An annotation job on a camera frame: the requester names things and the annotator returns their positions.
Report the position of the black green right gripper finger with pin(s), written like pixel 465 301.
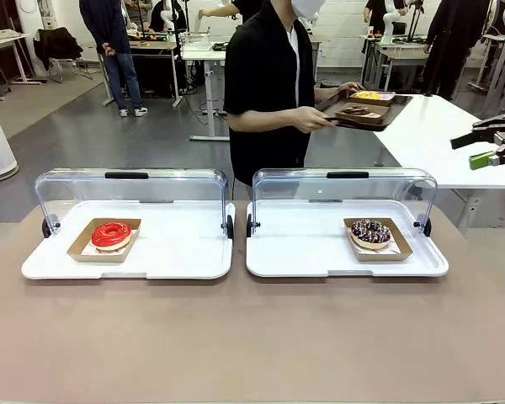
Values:
pixel 488 128
pixel 484 161

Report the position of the dark brown serving tray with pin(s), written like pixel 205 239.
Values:
pixel 397 109

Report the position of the yellow frosted donut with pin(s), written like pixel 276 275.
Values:
pixel 372 102

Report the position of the yellow glazed donut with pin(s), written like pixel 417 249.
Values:
pixel 370 94

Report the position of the chocolate donut with nut bits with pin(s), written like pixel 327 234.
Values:
pixel 357 110

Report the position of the person's right forearm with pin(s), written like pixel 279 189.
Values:
pixel 269 120

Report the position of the person's left forearm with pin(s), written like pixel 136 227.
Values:
pixel 326 96

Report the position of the small white background robot arm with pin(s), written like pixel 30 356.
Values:
pixel 389 27

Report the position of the sprinkled chocolate donut in box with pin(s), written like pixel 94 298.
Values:
pixel 404 248

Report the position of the chocolate donut with coloured sprinkles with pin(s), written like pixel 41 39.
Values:
pixel 362 231

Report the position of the person in black shirt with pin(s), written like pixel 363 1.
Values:
pixel 261 71

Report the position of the red glazed donut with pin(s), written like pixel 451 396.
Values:
pixel 101 237

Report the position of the red frosted donut in box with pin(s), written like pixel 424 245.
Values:
pixel 78 252

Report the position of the person's left hand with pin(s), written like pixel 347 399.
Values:
pixel 348 87

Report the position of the person's right hand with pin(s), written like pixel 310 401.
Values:
pixel 313 120

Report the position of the large white table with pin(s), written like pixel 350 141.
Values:
pixel 437 139

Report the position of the black lid hinge knob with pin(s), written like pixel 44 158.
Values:
pixel 249 227
pixel 427 225
pixel 230 227
pixel 47 227

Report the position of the bystander in dark clothes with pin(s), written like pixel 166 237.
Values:
pixel 450 46

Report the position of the grey background work table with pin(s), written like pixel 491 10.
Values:
pixel 395 52

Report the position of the white printed paper liner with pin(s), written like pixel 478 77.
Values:
pixel 393 248
pixel 88 249

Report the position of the clear plastic case lid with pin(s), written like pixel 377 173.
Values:
pixel 303 189
pixel 88 189

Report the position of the white display case base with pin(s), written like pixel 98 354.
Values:
pixel 185 252
pixel 294 252

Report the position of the white face mask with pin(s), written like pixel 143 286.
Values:
pixel 305 7

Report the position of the white height adjustable desk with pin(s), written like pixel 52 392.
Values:
pixel 208 84

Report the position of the seated bystander in black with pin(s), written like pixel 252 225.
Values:
pixel 164 17

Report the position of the dark cluttered work table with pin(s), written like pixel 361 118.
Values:
pixel 151 63

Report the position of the bystander in blue jeans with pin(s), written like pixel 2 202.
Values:
pixel 113 42

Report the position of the black jacket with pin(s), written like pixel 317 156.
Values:
pixel 56 44

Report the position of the white office desk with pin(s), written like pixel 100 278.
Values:
pixel 6 42

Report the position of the metal frame chair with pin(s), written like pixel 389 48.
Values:
pixel 82 69

